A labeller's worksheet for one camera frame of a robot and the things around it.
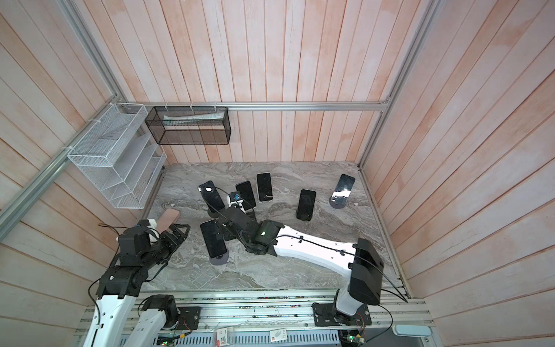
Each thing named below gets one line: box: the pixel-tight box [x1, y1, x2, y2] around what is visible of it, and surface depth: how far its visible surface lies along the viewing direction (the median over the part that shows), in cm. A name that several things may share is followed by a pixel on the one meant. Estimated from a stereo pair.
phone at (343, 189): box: [330, 173, 356, 206], surface depth 100 cm
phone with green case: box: [295, 189, 317, 222], surface depth 96 cm
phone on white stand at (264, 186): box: [256, 172, 274, 202], surface depth 103 cm
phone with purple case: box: [200, 219, 227, 259], surface depth 82 cm
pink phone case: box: [156, 208, 180, 234], surface depth 100 cm
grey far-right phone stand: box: [328, 195, 349, 209], surface depth 101 cm
